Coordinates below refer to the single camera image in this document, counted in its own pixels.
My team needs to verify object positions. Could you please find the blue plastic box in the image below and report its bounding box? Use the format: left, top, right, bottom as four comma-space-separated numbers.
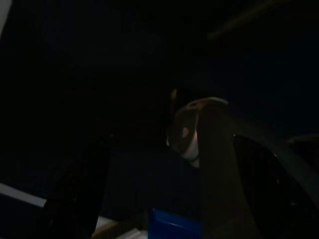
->
148, 208, 203, 239

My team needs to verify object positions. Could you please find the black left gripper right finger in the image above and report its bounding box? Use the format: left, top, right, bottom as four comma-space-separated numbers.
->
232, 134, 319, 239

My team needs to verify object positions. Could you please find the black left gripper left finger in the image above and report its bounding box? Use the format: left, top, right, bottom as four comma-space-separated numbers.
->
34, 134, 115, 239

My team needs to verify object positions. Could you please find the white floor tape strip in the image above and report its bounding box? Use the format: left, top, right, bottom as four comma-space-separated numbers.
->
0, 182, 48, 208

